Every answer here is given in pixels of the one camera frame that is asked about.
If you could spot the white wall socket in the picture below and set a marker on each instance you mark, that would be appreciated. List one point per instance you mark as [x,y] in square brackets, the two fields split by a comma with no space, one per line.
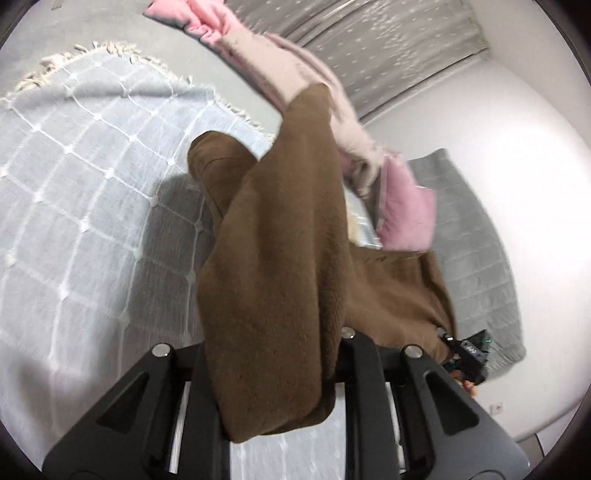
[497,408]

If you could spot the grey checked fringed blanket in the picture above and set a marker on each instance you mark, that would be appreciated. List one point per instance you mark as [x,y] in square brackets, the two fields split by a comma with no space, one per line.
[92,207]

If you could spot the grey star-print curtain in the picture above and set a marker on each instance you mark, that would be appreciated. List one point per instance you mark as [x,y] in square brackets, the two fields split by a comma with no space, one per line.
[392,55]

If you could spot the grey bed sheet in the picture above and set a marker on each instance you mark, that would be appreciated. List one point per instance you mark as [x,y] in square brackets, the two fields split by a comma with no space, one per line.
[115,27]

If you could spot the grey quilted pillow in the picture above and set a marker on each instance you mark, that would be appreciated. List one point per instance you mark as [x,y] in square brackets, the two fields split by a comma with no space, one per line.
[475,258]

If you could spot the pink velvet pillow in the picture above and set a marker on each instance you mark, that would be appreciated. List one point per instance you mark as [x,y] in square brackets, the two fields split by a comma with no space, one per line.
[406,207]

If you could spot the brown coat with fur collar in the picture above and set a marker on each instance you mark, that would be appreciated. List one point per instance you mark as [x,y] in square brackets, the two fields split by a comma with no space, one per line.
[277,277]

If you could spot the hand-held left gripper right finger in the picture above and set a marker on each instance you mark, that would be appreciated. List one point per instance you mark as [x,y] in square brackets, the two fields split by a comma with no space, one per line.
[369,397]

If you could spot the person's right hand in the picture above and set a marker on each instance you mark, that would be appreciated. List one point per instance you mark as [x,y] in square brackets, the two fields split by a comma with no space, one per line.
[471,388]

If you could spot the pink garment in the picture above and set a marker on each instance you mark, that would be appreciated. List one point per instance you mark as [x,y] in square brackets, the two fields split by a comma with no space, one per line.
[314,69]

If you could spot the pink blanket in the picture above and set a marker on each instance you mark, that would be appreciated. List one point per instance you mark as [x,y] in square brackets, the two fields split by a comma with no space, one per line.
[203,21]

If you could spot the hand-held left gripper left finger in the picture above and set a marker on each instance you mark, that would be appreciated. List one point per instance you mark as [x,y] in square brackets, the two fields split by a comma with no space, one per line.
[138,415]

